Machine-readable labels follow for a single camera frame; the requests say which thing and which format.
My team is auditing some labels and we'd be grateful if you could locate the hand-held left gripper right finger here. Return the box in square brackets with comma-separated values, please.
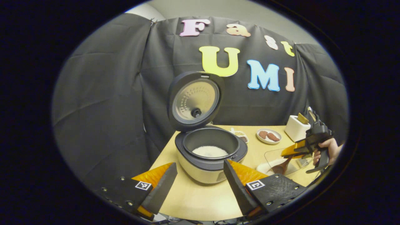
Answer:
[223, 159, 308, 218]

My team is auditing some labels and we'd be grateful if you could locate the white divided bean dish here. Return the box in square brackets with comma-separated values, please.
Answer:
[230, 127, 249, 143]

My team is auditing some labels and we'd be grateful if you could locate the grey rice cooker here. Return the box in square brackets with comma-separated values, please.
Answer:
[167, 71, 248, 184]

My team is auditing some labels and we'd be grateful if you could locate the white rice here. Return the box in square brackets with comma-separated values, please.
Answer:
[192, 146, 228, 158]
[256, 158, 300, 175]

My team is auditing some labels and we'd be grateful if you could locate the black backdrop cloth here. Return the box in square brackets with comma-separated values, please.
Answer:
[52, 13, 349, 188]

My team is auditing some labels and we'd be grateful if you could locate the white round plate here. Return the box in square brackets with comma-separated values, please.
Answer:
[256, 128, 282, 145]

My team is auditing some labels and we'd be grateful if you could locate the dark wooden spoon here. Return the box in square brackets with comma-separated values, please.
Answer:
[271, 155, 294, 175]

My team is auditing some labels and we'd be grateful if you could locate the white toaster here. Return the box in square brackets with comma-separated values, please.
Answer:
[284, 115, 311, 143]

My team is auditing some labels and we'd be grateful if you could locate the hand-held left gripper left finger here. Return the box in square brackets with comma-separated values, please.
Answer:
[97, 162, 178, 221]

